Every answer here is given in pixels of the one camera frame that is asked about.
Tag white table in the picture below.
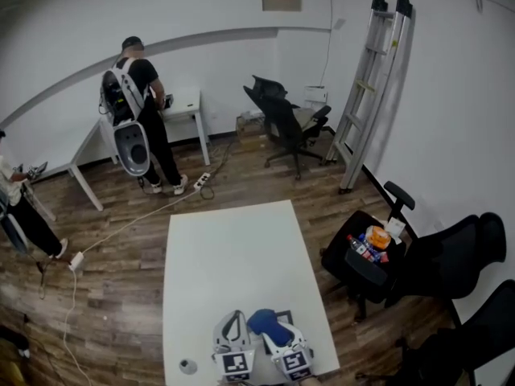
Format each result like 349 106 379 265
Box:
30 117 122 212
162 199 341 386
160 87 212 166

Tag plastic bottle with red label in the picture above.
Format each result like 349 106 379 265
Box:
346 234 376 262

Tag white wall box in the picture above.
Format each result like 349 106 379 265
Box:
304 85 329 104

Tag black office chair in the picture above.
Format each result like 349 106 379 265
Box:
385 279 515 386
243 74 333 181
320 181 508 322

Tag grey backpack with white shell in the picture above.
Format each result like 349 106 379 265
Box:
99 58 152 177
0 191 29 255

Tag cardboard box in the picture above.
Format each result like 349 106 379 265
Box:
236 113 267 153

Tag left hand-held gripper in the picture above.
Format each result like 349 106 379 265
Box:
211 310 258 384

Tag black cable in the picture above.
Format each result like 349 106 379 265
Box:
199 138 239 201

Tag white cable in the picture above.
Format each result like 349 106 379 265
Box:
63 187 202 386

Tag thin wall cable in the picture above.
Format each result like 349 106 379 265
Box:
320 0 341 90

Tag white paper box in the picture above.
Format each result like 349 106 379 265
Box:
381 218 407 245

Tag aluminium ladder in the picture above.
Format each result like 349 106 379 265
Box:
324 0 415 195

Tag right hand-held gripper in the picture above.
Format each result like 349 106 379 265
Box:
262 323 316 383

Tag blue cloth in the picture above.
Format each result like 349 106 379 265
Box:
247 308 293 347

